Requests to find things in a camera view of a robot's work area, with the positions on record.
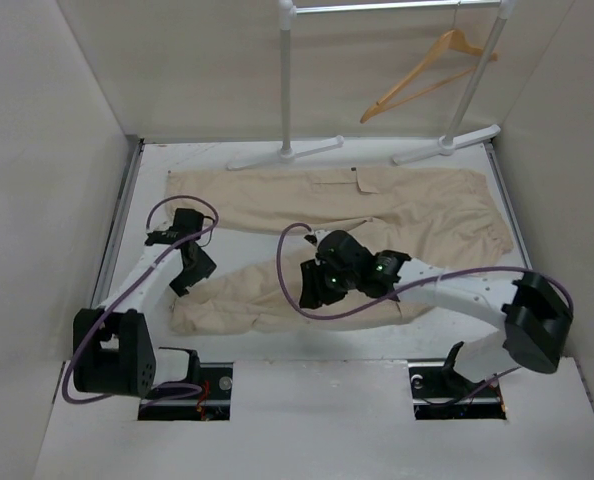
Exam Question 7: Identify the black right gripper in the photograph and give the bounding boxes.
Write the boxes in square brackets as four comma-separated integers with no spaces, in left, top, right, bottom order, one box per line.
[299,257,358,310]

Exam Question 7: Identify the beige cargo trousers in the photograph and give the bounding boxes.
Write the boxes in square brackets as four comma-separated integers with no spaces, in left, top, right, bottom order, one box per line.
[166,166,513,335]

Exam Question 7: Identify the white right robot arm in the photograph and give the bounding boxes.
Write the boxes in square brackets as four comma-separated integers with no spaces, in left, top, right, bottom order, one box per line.
[299,230,573,396]

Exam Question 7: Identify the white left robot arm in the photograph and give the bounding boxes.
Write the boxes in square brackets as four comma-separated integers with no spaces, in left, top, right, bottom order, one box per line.
[65,208,216,399]

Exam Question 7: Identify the wooden clothes hanger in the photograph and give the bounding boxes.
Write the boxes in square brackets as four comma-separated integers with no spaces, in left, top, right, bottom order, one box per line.
[355,1,499,125]

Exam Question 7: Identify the white clothes rack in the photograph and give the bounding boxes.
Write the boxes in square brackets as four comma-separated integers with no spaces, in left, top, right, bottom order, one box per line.
[226,1,516,171]

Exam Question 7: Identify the left aluminium table rail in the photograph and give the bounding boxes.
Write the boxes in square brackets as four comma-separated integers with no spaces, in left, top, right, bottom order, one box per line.
[89,135,144,306]

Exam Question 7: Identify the aluminium table rail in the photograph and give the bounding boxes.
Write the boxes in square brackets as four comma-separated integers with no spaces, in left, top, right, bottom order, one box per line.
[484,140,532,267]
[89,135,144,306]

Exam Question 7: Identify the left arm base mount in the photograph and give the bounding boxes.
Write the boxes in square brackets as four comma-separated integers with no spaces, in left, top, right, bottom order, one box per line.
[137,363,234,422]

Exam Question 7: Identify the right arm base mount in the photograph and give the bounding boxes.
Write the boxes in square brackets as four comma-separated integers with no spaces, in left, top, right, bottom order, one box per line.
[409,363,507,421]

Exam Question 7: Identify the right aluminium table rail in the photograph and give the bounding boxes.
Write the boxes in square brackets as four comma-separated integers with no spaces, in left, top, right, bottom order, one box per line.
[484,140,532,267]

